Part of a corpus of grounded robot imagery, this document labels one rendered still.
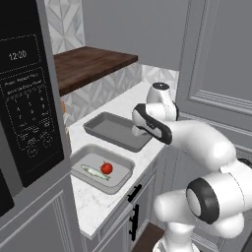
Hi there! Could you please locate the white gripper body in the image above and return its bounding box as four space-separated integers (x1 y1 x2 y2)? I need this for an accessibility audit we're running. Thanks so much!
131 125 148 138

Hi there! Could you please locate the grey tupperware tray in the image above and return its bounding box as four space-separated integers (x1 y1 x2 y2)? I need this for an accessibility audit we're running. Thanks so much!
83 111 154 154
70 144 136 196

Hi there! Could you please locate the red tomato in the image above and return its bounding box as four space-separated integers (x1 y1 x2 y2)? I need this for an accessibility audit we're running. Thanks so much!
99 160 114 175

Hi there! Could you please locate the silver green fish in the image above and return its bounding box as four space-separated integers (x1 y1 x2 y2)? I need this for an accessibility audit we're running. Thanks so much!
80 163 112 182

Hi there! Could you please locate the grey cupboard door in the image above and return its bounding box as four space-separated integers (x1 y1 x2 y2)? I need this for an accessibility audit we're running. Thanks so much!
107 172 158 252

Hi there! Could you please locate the orange and white object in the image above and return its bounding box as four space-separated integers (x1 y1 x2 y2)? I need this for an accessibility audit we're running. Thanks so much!
60 99 72 133

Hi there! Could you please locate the dark wooden shelf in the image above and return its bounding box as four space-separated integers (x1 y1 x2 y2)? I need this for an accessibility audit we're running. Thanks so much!
53 45 139 97

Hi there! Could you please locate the tall grey cupboard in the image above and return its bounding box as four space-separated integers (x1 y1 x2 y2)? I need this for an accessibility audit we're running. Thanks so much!
157 0 252 252

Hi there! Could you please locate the black microwave oven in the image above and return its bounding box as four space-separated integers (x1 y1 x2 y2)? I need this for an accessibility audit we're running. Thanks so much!
0 0 72 219

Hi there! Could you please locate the grey panelled cabinet front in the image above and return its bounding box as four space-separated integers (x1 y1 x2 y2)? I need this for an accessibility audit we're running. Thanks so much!
0 170 85 252

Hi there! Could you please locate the black drawer handle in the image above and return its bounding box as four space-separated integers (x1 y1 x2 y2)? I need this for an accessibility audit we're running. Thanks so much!
127 183 144 203

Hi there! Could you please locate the black cupboard door handle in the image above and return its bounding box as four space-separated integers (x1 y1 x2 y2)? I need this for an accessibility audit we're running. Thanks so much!
128 203 141 242

